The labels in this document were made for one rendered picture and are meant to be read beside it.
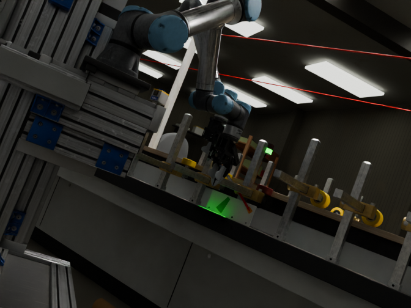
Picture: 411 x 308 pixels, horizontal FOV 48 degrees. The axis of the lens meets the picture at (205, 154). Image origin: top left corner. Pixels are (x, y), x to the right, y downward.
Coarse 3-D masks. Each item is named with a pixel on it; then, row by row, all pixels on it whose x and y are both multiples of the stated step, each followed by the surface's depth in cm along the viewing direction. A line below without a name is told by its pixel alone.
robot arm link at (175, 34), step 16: (224, 0) 163; (240, 0) 165; (256, 0) 169; (144, 16) 146; (160, 16) 141; (176, 16) 142; (192, 16) 151; (208, 16) 155; (224, 16) 161; (240, 16) 166; (256, 16) 171; (144, 32) 143; (160, 32) 140; (176, 32) 143; (192, 32) 152; (144, 48) 149; (160, 48) 143; (176, 48) 145
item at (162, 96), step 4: (152, 92) 264; (160, 92) 260; (164, 92) 262; (156, 96) 261; (160, 96) 260; (164, 96) 263; (168, 96) 265; (152, 100) 263; (156, 100) 260; (160, 100) 261; (164, 100) 263; (164, 104) 264
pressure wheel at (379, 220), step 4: (376, 212) 197; (380, 212) 200; (376, 216) 196; (380, 216) 196; (364, 220) 199; (368, 220) 198; (372, 220) 197; (376, 220) 196; (380, 220) 196; (368, 224) 197; (372, 224) 196; (376, 224) 196
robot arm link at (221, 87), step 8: (184, 0) 212; (192, 0) 209; (184, 8) 209; (192, 8) 206; (200, 40) 207; (200, 48) 208; (216, 72) 209; (216, 80) 208; (216, 88) 206; (224, 88) 208
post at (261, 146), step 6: (258, 144) 218; (264, 144) 216; (258, 150) 217; (264, 150) 218; (258, 156) 216; (252, 162) 217; (258, 162) 216; (252, 168) 216; (258, 168) 218; (246, 174) 217; (252, 174) 215; (246, 180) 216; (252, 180) 216; (240, 198) 215; (246, 198) 216
